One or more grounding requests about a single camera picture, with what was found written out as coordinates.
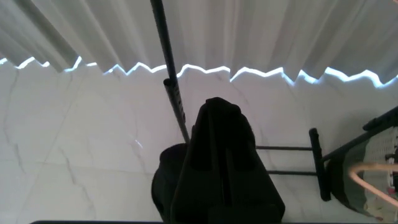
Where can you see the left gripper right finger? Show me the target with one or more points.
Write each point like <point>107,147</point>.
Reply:
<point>255,193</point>

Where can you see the black garment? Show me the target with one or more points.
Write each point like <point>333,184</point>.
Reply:
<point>220,112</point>

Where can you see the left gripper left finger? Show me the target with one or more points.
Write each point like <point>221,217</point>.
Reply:
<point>192,193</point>

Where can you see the black clothes rack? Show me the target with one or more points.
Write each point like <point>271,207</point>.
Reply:
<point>164,46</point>

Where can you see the white curtain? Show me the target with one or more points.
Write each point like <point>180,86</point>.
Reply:
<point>248,31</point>

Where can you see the white laundry basket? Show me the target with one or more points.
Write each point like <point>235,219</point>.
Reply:
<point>351,174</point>

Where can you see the pink clothes hanger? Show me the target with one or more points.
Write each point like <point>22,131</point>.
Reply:
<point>360,182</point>

